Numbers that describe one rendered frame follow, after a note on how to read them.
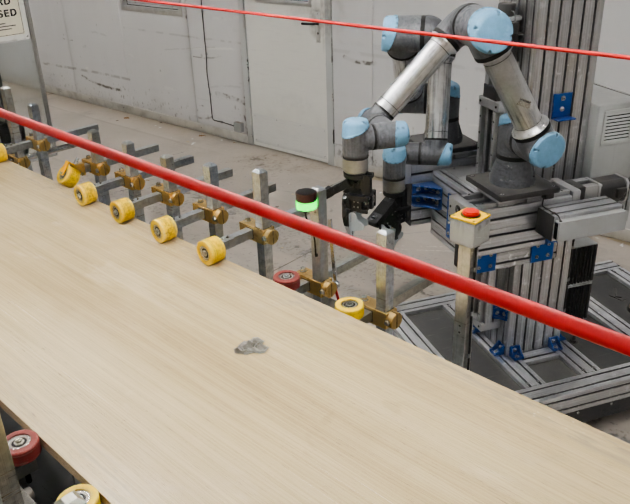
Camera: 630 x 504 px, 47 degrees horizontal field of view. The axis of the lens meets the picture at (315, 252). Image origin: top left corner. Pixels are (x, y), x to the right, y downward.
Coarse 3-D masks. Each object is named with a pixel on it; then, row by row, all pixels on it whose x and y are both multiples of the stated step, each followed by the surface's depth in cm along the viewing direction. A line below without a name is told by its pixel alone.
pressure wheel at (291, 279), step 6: (282, 270) 220; (288, 270) 220; (276, 276) 217; (282, 276) 217; (288, 276) 217; (294, 276) 216; (276, 282) 215; (282, 282) 214; (288, 282) 213; (294, 282) 214; (294, 288) 215
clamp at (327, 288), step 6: (300, 276) 225; (306, 276) 224; (312, 276) 224; (312, 282) 222; (318, 282) 220; (324, 282) 220; (330, 282) 220; (312, 288) 223; (318, 288) 221; (324, 288) 219; (330, 288) 220; (336, 288) 222; (318, 294) 222; (324, 294) 220; (330, 294) 221
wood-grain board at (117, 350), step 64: (0, 192) 289; (64, 192) 287; (0, 256) 237; (64, 256) 235; (128, 256) 234; (192, 256) 232; (0, 320) 200; (64, 320) 199; (128, 320) 198; (192, 320) 197; (256, 320) 196; (320, 320) 195; (0, 384) 173; (64, 384) 172; (128, 384) 172; (192, 384) 171; (256, 384) 170; (320, 384) 169; (384, 384) 169; (448, 384) 168; (64, 448) 152; (128, 448) 152; (192, 448) 151; (256, 448) 150; (320, 448) 150; (384, 448) 149; (448, 448) 149; (512, 448) 148; (576, 448) 147
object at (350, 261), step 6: (354, 252) 240; (342, 258) 236; (348, 258) 236; (354, 258) 236; (360, 258) 238; (366, 258) 241; (330, 264) 233; (336, 264) 233; (342, 264) 233; (348, 264) 235; (354, 264) 237; (330, 270) 229; (342, 270) 233; (330, 276) 230; (300, 282) 223; (306, 282) 222; (300, 288) 221; (306, 288) 223
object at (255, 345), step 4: (248, 340) 183; (252, 340) 185; (256, 340) 185; (260, 340) 185; (240, 344) 184; (244, 344) 183; (248, 344) 183; (252, 344) 183; (256, 344) 182; (260, 344) 182; (236, 348) 182; (240, 348) 182; (244, 348) 183; (248, 348) 181; (252, 348) 182; (256, 348) 182; (260, 348) 182; (264, 348) 183; (268, 348) 183; (236, 352) 182; (240, 352) 181; (244, 352) 181; (248, 352) 181; (252, 352) 182; (256, 352) 182; (260, 352) 181; (264, 352) 182
